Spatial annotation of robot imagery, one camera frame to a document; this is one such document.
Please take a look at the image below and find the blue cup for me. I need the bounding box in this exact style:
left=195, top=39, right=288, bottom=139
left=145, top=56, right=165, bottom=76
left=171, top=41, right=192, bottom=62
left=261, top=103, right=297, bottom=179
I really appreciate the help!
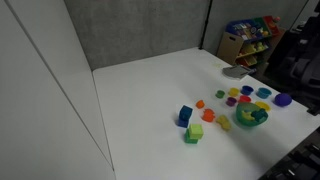
left=240, top=85, right=255, bottom=97

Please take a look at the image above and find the purple bowl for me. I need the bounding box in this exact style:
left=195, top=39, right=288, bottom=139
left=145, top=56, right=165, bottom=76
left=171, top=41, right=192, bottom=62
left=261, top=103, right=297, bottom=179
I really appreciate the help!
left=273, top=92, right=293, bottom=108

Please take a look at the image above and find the blue storage bin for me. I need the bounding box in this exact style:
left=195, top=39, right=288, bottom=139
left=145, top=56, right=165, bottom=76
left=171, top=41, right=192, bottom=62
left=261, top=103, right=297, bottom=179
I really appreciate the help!
left=225, top=19, right=265, bottom=42

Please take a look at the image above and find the yellow toy in bowl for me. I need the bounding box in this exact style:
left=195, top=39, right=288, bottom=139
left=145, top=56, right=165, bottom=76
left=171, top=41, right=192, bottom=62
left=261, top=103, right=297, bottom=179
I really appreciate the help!
left=240, top=110, right=254, bottom=122

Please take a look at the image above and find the green translucent bowl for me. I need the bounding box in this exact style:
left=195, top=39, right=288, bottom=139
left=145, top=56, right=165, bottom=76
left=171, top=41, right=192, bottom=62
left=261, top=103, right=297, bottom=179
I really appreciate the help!
left=235, top=101, right=269, bottom=128

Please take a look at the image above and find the small green cup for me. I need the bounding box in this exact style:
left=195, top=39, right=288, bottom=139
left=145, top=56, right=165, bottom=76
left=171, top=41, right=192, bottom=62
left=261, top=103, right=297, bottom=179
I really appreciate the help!
left=214, top=89, right=226, bottom=100

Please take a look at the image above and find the yellow animal toy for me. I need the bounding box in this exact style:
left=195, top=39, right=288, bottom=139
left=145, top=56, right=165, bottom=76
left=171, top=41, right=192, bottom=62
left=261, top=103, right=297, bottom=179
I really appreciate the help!
left=215, top=114, right=233, bottom=132

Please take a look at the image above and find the dark green flat block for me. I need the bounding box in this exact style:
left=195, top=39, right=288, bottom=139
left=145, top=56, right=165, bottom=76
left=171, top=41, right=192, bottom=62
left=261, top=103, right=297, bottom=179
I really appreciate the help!
left=183, top=128, right=200, bottom=145

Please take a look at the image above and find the wooden toy shelf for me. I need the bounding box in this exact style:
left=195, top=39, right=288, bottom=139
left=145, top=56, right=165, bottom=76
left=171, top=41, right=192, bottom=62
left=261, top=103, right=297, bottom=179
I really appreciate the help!
left=216, top=15, right=287, bottom=70

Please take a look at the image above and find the yellow tall cup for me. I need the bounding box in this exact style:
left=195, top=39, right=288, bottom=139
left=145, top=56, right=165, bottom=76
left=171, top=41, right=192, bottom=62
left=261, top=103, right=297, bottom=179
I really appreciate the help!
left=228, top=87, right=241, bottom=98

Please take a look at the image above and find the blue cube block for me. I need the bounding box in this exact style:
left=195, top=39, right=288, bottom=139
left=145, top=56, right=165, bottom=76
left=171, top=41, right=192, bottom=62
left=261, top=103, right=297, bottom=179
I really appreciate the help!
left=178, top=104, right=194, bottom=122

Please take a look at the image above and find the black equipment stand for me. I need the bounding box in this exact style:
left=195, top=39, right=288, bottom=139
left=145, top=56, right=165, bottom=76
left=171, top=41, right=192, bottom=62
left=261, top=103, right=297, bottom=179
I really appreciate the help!
left=257, top=127, right=320, bottom=180

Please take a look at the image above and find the teal cup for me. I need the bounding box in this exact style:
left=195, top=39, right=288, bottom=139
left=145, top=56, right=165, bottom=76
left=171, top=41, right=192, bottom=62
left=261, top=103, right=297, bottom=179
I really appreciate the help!
left=255, top=87, right=273, bottom=100

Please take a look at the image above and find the grey flat device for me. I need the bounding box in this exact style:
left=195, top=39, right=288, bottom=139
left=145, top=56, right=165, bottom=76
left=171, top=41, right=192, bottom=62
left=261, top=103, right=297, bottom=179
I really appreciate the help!
left=221, top=64, right=255, bottom=82

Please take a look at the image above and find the orange animal toy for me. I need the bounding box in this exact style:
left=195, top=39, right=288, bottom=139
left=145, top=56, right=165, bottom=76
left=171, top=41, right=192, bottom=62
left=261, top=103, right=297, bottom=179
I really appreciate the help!
left=201, top=108, right=217, bottom=123

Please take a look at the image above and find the light green cube block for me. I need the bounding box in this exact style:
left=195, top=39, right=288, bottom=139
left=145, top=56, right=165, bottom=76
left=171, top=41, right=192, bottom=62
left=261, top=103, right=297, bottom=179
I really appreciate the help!
left=188, top=123, right=205, bottom=140

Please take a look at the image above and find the red cup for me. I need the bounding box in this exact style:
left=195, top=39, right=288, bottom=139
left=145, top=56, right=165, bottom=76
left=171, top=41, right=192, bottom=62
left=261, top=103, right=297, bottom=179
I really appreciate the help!
left=237, top=94, right=253, bottom=104

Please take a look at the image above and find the yellow shallow cup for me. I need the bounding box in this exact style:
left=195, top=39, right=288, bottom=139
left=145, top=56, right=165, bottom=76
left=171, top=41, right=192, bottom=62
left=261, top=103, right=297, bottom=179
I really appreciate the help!
left=254, top=100, right=272, bottom=112

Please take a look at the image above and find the black vertical pole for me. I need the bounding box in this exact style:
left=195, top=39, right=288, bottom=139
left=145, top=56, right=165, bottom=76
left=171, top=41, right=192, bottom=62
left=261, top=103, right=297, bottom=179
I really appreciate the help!
left=198, top=0, right=214, bottom=51

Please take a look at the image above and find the red storage bin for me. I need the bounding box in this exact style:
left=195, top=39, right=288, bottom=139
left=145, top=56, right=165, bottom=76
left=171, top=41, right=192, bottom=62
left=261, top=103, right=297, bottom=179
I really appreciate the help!
left=262, top=15, right=282, bottom=36

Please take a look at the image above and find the small purple cup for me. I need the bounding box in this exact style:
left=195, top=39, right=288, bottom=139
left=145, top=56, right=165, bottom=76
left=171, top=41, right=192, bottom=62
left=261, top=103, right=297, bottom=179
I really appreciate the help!
left=225, top=96, right=238, bottom=108

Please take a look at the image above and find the dark blue flat block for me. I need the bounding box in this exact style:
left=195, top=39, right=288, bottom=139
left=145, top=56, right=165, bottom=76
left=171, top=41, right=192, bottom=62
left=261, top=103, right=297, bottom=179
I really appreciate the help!
left=176, top=116, right=190, bottom=129

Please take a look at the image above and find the dark green toy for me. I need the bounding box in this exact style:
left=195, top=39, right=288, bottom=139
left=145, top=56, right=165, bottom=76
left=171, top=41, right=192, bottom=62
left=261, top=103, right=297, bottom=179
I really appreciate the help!
left=251, top=107, right=269, bottom=122

